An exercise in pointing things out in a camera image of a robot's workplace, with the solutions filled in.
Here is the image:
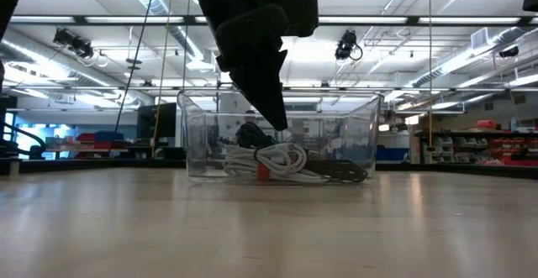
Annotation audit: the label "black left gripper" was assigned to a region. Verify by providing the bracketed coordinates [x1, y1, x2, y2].
[187, 0, 291, 132]

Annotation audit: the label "plain white USB cable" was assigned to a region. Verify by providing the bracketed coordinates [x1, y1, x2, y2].
[251, 142, 310, 176]

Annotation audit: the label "white cable with red tie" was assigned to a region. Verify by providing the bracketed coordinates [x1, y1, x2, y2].
[222, 145, 331, 186]

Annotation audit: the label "clear plastic bin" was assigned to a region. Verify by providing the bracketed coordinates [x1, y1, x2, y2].
[177, 88, 385, 186]

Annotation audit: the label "person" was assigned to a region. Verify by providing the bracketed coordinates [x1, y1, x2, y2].
[234, 109, 277, 151]

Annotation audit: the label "black monitor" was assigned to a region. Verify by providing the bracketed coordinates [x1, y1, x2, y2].
[136, 102, 178, 149]

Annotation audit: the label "blue storage bins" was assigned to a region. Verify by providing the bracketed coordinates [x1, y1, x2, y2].
[376, 144, 411, 162]

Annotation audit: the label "red and blue boxes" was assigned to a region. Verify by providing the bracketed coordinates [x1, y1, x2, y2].
[75, 130, 127, 160]

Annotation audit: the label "dark shelf with bins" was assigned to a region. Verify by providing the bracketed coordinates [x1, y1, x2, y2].
[414, 118, 538, 166]

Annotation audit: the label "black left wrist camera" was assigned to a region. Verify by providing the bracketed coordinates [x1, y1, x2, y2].
[275, 0, 319, 39]

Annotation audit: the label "black ceiling camera with cable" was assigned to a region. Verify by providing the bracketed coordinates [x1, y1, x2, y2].
[334, 29, 364, 61]

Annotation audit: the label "long thin black cable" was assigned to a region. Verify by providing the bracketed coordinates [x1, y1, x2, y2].
[114, 0, 159, 133]

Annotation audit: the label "black ceiling camera cluster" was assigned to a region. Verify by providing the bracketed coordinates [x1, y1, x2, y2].
[52, 28, 96, 60]

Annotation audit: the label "black aluminium table frame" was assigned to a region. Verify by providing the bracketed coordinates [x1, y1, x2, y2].
[0, 158, 538, 181]

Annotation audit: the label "black curved hose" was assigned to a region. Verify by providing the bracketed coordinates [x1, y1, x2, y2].
[0, 95, 48, 161]

